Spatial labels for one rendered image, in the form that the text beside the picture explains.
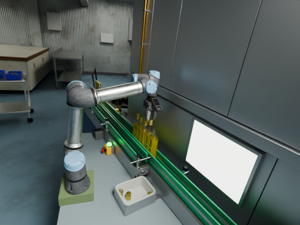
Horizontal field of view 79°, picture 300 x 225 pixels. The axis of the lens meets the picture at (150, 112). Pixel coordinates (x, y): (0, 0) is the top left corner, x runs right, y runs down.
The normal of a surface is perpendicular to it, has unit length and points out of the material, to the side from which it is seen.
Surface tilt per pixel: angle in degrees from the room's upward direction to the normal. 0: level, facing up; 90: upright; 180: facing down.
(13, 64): 90
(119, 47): 90
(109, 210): 0
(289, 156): 90
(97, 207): 0
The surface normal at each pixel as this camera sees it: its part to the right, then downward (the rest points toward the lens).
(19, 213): 0.11, -0.92
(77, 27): 0.27, 0.40
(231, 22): -0.84, 0.13
